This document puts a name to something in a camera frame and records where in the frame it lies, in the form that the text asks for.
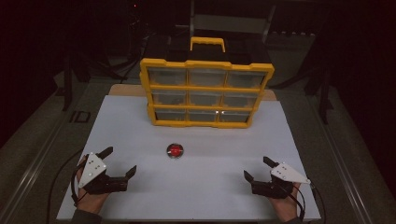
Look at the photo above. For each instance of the person's left hand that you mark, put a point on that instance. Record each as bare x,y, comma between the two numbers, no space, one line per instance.
91,202

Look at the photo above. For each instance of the black stand leg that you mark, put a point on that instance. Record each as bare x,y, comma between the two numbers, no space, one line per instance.
324,99
67,84

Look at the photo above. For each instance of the small round red object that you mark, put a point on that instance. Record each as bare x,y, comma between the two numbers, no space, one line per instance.
175,150

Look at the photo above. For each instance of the clear plastic drawer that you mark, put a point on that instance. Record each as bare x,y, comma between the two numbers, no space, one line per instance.
169,99

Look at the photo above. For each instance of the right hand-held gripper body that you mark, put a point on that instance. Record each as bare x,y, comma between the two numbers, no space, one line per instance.
280,180

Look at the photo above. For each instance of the person's right hand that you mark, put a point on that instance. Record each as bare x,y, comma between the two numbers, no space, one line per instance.
285,207

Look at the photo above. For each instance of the yellow black drawer organizer cabinet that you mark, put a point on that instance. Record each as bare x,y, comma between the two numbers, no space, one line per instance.
205,63

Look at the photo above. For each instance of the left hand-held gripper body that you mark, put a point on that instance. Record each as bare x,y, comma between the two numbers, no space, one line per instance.
93,169

